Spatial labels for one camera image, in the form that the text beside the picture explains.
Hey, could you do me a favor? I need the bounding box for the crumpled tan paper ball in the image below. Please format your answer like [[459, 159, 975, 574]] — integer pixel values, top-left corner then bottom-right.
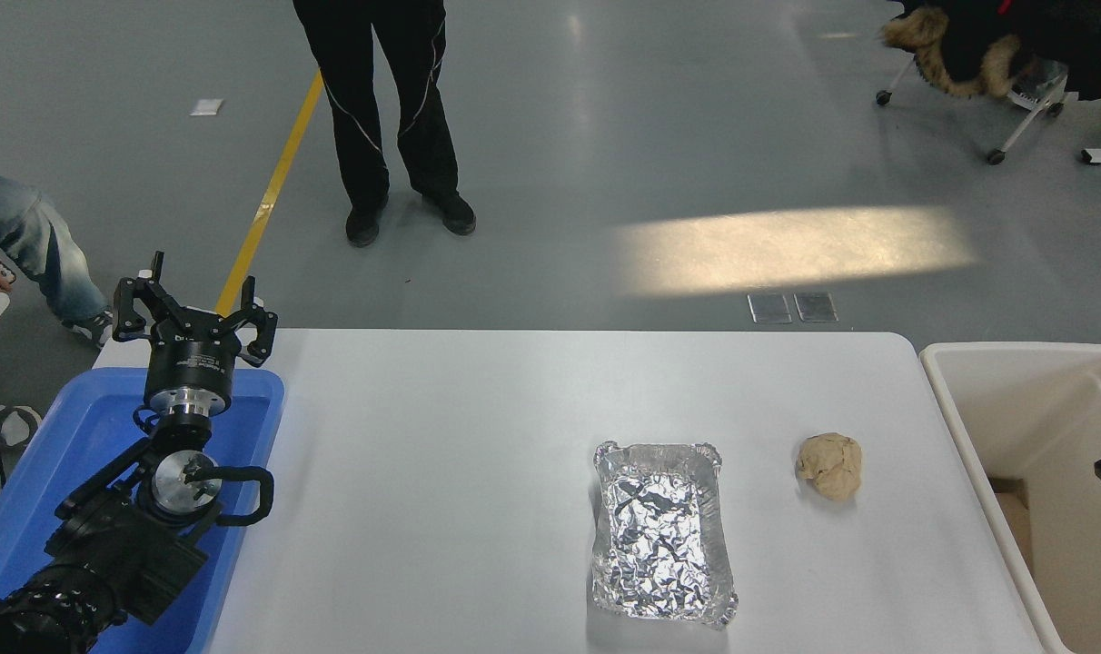
[[796, 432, 864, 502]]

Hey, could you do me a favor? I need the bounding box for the person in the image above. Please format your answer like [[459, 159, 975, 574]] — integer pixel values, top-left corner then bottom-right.
[[0, 154, 115, 446], [293, 0, 477, 248]]

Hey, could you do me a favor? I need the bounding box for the crinkled foil tray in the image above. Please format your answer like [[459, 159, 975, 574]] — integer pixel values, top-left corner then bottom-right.
[[591, 441, 739, 630]]

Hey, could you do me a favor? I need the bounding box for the blue plastic tray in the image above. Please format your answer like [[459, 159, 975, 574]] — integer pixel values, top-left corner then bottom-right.
[[0, 367, 285, 654]]

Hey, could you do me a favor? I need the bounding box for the black fur-trimmed coat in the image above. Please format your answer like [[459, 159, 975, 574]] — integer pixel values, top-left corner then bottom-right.
[[882, 0, 1101, 101]]

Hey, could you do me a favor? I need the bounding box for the large pale bin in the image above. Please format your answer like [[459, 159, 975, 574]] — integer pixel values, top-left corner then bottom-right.
[[919, 342, 1101, 654]]

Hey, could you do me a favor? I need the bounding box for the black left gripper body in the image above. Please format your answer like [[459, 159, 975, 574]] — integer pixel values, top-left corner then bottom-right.
[[144, 312, 242, 401]]

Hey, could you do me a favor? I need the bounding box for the white wheeled chair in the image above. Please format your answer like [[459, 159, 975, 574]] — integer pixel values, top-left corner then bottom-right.
[[876, 59, 1074, 166]]

